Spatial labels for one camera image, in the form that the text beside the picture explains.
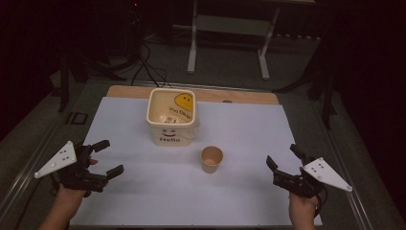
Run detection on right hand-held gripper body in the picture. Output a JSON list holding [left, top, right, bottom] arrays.
[[273, 156, 353, 199]]

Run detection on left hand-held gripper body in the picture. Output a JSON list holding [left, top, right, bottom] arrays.
[[34, 140, 109, 197]]

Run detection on person's left hand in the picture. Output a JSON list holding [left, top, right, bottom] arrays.
[[56, 158, 100, 206]]

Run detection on person's right hand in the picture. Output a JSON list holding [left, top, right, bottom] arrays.
[[288, 195, 320, 216]]

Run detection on white table sheet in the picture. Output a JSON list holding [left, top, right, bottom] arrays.
[[70, 96, 324, 227]]

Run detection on black metal stand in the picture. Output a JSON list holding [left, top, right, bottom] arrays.
[[273, 32, 340, 130], [56, 47, 128, 113]]

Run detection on brown paper cup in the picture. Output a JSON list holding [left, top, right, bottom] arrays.
[[200, 146, 224, 174]]

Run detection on wooden table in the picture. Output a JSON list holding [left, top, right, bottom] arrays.
[[105, 84, 280, 105]]

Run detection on cream bin with smiley print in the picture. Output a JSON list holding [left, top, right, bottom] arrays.
[[146, 87, 200, 148]]

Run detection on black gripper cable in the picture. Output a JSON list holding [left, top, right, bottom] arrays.
[[314, 186, 328, 219]]

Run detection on black rectangular floor bracket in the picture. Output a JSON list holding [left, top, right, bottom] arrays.
[[65, 111, 89, 126]]

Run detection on grey metal floor rail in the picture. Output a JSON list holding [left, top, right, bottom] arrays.
[[314, 102, 372, 230], [0, 126, 65, 219]]

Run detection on black floor cables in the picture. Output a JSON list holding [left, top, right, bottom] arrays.
[[128, 39, 172, 89]]

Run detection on white metal table frame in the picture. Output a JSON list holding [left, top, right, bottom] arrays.
[[186, 0, 317, 81]]

